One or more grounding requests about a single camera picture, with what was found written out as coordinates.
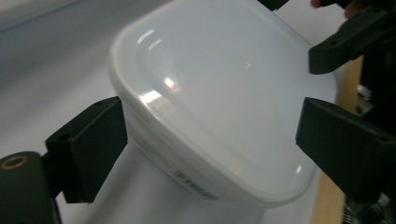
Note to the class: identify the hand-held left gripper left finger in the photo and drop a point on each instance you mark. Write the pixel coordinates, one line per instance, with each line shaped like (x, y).
(90, 146)

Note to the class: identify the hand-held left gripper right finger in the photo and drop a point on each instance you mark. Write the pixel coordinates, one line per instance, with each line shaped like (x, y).
(345, 146)

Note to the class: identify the square white lidded container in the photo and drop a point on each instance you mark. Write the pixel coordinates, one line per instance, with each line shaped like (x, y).
(218, 93)

